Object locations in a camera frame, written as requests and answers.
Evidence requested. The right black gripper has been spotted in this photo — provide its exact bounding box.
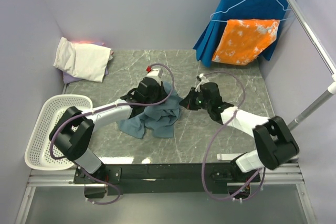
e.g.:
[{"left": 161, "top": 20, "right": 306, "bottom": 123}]
[{"left": 180, "top": 87, "right": 212, "bottom": 111}]

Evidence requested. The grey-blue t shirt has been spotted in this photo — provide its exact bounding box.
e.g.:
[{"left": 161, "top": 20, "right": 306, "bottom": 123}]
[{"left": 118, "top": 82, "right": 182, "bottom": 139}]

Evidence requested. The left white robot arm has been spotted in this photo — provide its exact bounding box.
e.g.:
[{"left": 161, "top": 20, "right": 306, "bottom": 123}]
[{"left": 49, "top": 77, "right": 172, "bottom": 183}]

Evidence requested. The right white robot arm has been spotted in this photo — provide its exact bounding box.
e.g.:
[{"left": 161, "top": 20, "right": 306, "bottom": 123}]
[{"left": 180, "top": 82, "right": 300, "bottom": 182}]

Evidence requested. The white folded t shirt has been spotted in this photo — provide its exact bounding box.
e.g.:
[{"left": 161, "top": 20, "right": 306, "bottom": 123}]
[{"left": 53, "top": 37, "right": 113, "bottom": 83}]

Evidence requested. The orange white tie-dye cloth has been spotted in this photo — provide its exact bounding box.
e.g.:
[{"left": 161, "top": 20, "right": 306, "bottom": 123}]
[{"left": 212, "top": 19, "right": 280, "bottom": 66}]

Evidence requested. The pink folded t shirt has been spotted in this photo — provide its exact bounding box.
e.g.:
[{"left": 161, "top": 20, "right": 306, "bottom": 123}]
[{"left": 71, "top": 41, "right": 104, "bottom": 46}]

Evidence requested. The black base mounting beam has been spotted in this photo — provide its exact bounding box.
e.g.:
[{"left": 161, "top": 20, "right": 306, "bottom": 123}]
[{"left": 73, "top": 162, "right": 261, "bottom": 199}]

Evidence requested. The blue pleated skirt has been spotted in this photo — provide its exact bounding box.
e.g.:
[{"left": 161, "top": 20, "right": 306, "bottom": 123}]
[{"left": 193, "top": 0, "right": 289, "bottom": 67}]

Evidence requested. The white plastic laundry basket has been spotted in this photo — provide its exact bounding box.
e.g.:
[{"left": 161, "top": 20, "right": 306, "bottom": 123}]
[{"left": 24, "top": 94, "right": 93, "bottom": 171}]

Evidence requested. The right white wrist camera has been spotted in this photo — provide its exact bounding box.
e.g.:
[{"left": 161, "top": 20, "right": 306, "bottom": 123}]
[{"left": 195, "top": 73, "right": 209, "bottom": 92}]

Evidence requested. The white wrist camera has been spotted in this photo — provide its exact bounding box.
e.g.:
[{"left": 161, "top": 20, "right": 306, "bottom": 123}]
[
  {"left": 195, "top": 73, "right": 209, "bottom": 92},
  {"left": 146, "top": 66, "right": 163, "bottom": 83}
]

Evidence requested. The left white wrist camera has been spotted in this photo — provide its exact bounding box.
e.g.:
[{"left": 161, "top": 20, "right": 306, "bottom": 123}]
[{"left": 146, "top": 66, "right": 163, "bottom": 83}]

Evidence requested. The aluminium rail frame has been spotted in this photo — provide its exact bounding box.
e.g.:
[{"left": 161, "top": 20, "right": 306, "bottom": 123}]
[{"left": 15, "top": 163, "right": 317, "bottom": 223}]

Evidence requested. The light blue wire hanger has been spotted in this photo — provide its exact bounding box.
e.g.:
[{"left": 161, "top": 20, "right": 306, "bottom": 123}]
[{"left": 210, "top": 0, "right": 291, "bottom": 23}]

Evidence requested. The silver clothes rack frame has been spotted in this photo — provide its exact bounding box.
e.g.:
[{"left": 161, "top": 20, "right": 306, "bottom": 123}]
[{"left": 256, "top": 0, "right": 336, "bottom": 161}]

